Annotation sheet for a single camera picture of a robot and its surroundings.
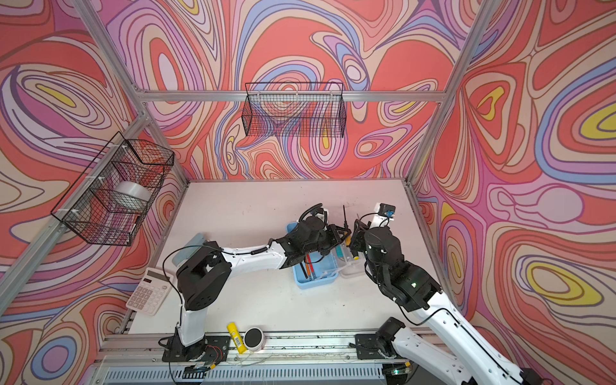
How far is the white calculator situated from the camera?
2.69 feet

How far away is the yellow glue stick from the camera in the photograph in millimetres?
737

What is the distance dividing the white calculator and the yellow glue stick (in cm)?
27
